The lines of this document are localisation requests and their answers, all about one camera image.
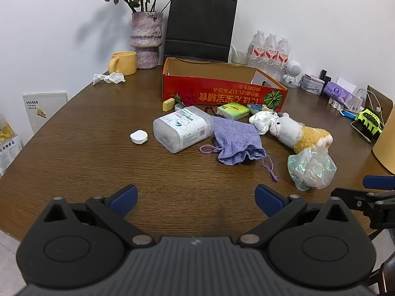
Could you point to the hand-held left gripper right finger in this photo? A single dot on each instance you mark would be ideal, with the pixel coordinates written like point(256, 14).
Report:
point(268, 200)

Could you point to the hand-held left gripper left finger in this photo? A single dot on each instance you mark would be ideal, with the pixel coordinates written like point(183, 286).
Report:
point(125, 199)

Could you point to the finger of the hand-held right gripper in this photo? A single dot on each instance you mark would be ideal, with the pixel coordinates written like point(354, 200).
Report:
point(379, 182)
point(381, 209)

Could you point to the iridescent plastic bag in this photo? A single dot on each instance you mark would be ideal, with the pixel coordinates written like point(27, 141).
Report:
point(311, 169)

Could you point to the white and yellow plush alpaca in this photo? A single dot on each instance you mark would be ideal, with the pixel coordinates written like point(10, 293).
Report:
point(296, 132)

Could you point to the white tissue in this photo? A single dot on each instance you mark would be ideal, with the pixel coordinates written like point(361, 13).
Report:
point(114, 77)
point(262, 120)

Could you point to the clear plastic swab container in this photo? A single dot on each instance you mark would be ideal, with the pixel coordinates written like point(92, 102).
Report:
point(182, 129)

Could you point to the blue and white packet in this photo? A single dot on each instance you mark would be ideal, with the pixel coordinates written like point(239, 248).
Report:
point(255, 108)

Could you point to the yellow eraser block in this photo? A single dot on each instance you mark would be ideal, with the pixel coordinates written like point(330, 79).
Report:
point(168, 104)

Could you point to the red artificial rose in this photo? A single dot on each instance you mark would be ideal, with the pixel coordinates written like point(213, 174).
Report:
point(186, 97)

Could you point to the red cardboard box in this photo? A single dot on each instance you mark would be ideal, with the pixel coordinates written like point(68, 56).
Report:
point(216, 91)

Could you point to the yellow cylinder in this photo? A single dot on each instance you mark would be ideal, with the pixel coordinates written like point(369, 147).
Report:
point(387, 148)

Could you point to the small white round case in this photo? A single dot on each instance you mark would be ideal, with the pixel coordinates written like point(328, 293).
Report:
point(139, 137)

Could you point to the yellow and black glove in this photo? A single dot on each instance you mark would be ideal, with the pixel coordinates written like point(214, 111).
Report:
point(368, 118)

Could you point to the brown chair back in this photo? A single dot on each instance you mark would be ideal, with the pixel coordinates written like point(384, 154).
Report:
point(381, 97)

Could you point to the white charger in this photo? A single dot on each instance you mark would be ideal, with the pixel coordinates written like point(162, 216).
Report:
point(355, 100)

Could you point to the clear plastic vial strip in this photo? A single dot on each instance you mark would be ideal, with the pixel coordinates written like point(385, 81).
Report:
point(336, 104)

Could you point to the green tissue packet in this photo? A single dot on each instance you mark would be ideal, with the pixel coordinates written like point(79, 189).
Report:
point(233, 111)

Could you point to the purple tissue pack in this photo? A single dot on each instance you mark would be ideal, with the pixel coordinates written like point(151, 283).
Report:
point(334, 91)

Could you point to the black carabiner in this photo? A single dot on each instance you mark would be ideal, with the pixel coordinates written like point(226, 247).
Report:
point(213, 108)

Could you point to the white flat box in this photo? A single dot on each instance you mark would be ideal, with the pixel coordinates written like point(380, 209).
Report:
point(46, 108)

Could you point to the small grey box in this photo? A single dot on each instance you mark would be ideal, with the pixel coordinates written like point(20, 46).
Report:
point(310, 84)

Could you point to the printed food package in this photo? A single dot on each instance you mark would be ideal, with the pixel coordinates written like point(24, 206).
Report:
point(9, 151)

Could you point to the white robot figurine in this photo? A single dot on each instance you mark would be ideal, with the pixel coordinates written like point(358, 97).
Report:
point(293, 67)

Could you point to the yellow mug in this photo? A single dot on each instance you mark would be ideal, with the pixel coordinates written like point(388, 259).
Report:
point(126, 63)

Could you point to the clear glass cup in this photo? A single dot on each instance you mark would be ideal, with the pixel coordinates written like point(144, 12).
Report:
point(239, 58)

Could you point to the purple ceramic vase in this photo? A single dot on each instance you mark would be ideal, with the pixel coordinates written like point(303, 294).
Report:
point(145, 37)

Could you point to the black paper bag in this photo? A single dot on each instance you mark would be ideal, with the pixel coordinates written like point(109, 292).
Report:
point(200, 21)

